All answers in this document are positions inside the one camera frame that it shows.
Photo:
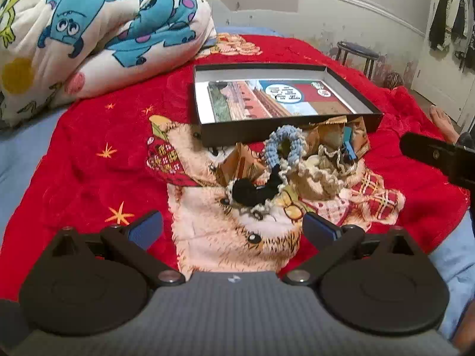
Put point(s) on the red bear print blanket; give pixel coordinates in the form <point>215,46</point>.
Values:
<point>92,178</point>

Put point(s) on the blue bedsheet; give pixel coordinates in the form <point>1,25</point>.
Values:
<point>22,163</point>

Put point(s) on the blue binder clip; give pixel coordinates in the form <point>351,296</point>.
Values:
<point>349,148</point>

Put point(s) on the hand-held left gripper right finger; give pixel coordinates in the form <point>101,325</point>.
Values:
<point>321,228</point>

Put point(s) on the colourful picture sheet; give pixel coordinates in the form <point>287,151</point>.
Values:
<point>259,100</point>

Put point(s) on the round blue-seat stool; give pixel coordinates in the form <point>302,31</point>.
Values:
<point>356,49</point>

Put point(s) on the white door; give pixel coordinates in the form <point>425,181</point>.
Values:
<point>438,81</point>

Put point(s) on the person's bare foot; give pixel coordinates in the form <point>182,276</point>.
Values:
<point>443,122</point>

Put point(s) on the blue crochet scrunchie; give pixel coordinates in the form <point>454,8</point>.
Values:
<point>272,144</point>

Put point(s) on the hanging dark clothes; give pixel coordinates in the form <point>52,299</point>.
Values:
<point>445,15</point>

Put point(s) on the black scrunchie with cream trim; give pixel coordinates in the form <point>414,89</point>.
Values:
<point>243,191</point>

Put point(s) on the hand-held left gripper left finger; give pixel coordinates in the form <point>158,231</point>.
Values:
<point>144,230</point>

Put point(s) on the black shallow cardboard box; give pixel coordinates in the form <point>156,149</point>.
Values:
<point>222,137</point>

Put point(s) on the gold snack packet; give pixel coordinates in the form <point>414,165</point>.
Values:
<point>332,131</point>
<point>241,163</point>
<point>362,137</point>

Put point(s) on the cartoon monster print comforter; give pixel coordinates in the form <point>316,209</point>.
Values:
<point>92,26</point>

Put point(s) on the dark patterned ball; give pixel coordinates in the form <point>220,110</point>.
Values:
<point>393,80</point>

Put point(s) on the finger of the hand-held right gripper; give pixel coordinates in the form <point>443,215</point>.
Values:
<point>426,150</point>

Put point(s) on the cream ruffled scrunchie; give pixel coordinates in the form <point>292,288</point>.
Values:
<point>328,152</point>

